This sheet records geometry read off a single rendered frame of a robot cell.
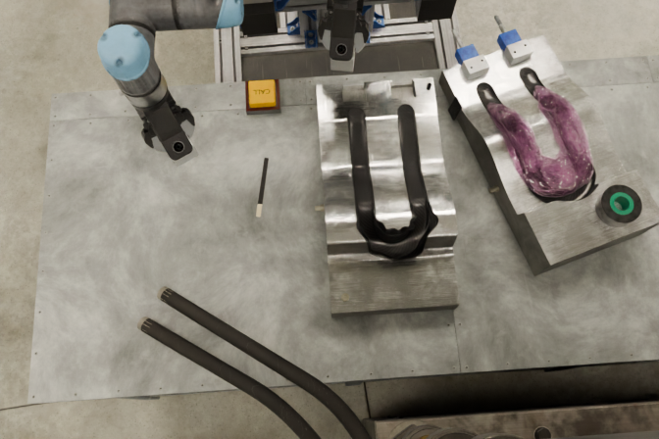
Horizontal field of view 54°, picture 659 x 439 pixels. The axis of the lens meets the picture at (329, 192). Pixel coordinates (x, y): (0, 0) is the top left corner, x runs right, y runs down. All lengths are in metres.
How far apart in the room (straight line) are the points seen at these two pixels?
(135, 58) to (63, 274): 0.62
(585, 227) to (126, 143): 1.02
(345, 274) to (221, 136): 0.44
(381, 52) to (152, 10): 1.29
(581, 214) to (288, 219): 0.61
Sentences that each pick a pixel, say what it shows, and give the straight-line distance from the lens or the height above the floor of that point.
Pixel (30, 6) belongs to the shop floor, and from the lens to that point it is 2.91.
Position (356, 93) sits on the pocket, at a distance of 1.48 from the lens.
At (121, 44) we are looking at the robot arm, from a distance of 1.08.
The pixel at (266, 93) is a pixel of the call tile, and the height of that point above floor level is 0.84.
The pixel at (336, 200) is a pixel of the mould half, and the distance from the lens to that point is 1.33.
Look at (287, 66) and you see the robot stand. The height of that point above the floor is 0.21.
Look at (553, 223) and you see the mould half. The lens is 1.39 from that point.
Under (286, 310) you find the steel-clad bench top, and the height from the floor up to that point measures 0.80.
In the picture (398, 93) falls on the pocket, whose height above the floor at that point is 0.86.
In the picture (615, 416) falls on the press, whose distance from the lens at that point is 1.50.
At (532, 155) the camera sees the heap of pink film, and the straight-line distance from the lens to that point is 1.44.
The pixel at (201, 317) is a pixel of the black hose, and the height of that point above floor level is 0.85.
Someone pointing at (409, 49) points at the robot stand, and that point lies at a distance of 2.32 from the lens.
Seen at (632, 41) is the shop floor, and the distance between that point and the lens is 2.80.
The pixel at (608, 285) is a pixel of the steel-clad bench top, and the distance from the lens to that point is 1.52.
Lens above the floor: 2.18
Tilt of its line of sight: 71 degrees down
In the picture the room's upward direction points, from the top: 1 degrees counter-clockwise
